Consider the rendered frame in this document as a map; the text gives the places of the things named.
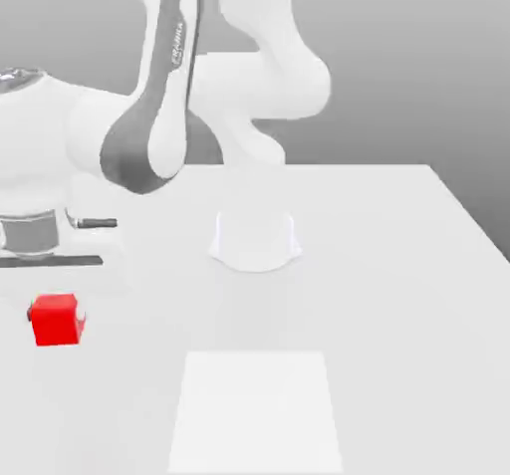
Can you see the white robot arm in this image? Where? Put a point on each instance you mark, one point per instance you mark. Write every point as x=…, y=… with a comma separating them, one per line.
x=167, y=84

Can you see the small red cube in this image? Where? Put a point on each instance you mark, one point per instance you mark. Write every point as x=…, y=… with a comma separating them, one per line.
x=53, y=321

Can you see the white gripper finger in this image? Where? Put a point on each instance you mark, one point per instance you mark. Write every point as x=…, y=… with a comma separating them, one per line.
x=29, y=313
x=81, y=317

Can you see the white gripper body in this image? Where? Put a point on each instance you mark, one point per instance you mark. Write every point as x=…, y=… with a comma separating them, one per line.
x=51, y=261

